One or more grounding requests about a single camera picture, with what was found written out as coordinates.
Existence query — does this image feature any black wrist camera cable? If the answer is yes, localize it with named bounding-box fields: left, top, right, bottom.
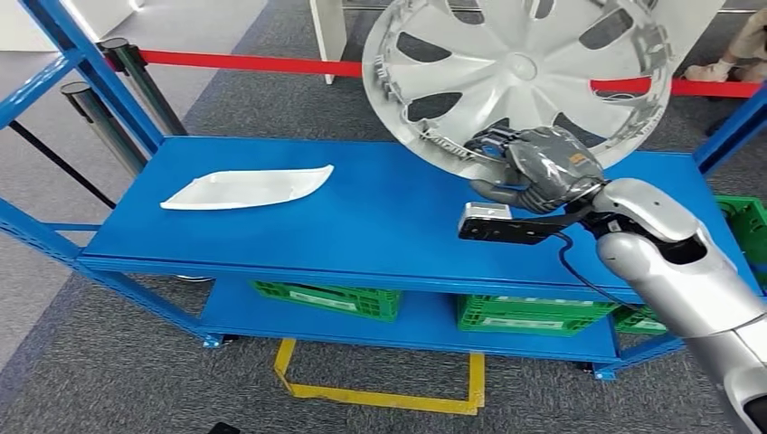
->
left=554, top=231, right=649, bottom=313

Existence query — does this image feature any red barrier belt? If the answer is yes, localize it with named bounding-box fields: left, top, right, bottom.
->
left=104, top=49, right=763, bottom=99

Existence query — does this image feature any yellow floor tape square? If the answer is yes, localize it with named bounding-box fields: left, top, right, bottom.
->
left=273, top=338, right=487, bottom=416

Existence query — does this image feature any person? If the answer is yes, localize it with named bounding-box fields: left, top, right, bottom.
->
left=685, top=5, right=767, bottom=84

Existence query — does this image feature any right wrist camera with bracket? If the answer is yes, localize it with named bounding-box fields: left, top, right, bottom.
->
left=458, top=202, right=594, bottom=247

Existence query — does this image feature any white plastic trim part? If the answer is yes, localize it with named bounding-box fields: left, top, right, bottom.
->
left=159, top=165, right=335, bottom=212

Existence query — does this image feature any silver wheel hubcap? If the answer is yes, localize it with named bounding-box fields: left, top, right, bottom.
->
left=361, top=0, right=676, bottom=184

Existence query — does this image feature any blue metal shelf rack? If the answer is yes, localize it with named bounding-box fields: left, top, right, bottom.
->
left=0, top=0, right=767, bottom=384

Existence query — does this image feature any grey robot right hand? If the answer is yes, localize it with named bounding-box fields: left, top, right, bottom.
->
left=464, top=126, right=610, bottom=215

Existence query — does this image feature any thin black rod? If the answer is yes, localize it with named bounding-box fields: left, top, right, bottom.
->
left=8, top=119, right=118, bottom=211

